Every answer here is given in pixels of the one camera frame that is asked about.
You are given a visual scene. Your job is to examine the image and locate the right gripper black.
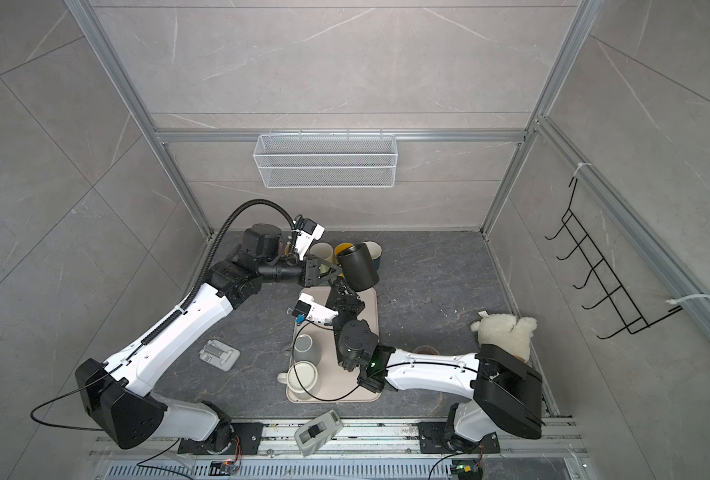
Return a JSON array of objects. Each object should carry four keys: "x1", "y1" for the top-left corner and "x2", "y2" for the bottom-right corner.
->
[{"x1": 329, "y1": 277, "x2": 370, "y2": 371}]

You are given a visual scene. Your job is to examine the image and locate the light green mug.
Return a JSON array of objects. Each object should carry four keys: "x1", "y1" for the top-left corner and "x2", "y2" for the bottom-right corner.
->
[{"x1": 309, "y1": 242, "x2": 334, "y2": 276}]

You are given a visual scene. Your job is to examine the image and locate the black mug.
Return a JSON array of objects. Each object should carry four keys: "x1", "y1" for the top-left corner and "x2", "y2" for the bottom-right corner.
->
[{"x1": 335, "y1": 243, "x2": 380, "y2": 292}]

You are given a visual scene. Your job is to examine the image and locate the dark green mug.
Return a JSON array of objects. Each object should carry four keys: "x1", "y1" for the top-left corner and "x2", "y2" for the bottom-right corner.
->
[{"x1": 365, "y1": 241, "x2": 383, "y2": 271}]

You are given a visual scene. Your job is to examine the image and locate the yellow mug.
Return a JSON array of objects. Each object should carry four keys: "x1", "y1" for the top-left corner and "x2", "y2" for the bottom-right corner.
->
[{"x1": 334, "y1": 243, "x2": 353, "y2": 256}]

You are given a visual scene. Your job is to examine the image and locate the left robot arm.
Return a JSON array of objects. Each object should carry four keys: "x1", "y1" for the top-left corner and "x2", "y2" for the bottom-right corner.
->
[{"x1": 75, "y1": 199, "x2": 325, "y2": 453}]

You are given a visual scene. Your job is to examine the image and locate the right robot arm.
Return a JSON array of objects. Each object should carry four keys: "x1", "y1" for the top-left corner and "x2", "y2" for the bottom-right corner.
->
[{"x1": 290, "y1": 279, "x2": 543, "y2": 452}]

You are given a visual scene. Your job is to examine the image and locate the grey mug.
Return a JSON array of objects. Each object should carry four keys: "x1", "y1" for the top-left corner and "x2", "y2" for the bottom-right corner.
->
[{"x1": 285, "y1": 333, "x2": 322, "y2": 365}]

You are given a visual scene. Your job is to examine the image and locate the white mug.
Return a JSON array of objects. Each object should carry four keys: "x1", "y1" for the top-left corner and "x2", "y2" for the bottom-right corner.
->
[{"x1": 276, "y1": 361, "x2": 319, "y2": 401}]

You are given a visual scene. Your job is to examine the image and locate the beige plastic tray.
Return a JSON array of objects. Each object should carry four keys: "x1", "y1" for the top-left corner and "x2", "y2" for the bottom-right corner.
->
[{"x1": 286, "y1": 287, "x2": 381, "y2": 404}]

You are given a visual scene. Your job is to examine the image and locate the tape roll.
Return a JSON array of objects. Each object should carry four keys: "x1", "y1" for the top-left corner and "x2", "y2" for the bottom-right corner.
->
[{"x1": 413, "y1": 345, "x2": 439, "y2": 356}]

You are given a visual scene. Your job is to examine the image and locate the small white plastic holder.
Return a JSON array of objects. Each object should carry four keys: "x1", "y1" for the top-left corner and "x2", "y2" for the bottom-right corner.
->
[{"x1": 199, "y1": 339, "x2": 241, "y2": 372}]

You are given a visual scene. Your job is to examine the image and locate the white teddy bear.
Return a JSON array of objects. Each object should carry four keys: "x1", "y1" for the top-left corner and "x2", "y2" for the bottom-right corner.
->
[{"x1": 470, "y1": 311, "x2": 537, "y2": 363}]

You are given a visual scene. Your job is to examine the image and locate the white wire mesh basket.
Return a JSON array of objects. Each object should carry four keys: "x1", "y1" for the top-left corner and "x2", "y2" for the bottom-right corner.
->
[{"x1": 253, "y1": 133, "x2": 399, "y2": 189}]

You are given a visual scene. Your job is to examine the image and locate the grey camera box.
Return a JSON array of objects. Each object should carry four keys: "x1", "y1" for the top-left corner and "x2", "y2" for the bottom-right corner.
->
[{"x1": 294, "y1": 410, "x2": 343, "y2": 457}]

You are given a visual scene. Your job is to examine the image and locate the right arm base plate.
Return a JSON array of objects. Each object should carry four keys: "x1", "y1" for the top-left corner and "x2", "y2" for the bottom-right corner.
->
[{"x1": 417, "y1": 422, "x2": 501, "y2": 455}]

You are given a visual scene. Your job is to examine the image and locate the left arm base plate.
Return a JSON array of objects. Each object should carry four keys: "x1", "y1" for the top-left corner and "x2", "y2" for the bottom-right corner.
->
[{"x1": 177, "y1": 421, "x2": 264, "y2": 455}]

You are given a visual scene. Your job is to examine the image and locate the black wire hook rack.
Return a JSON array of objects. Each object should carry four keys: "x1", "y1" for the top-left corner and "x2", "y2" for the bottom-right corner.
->
[{"x1": 544, "y1": 178, "x2": 683, "y2": 340}]

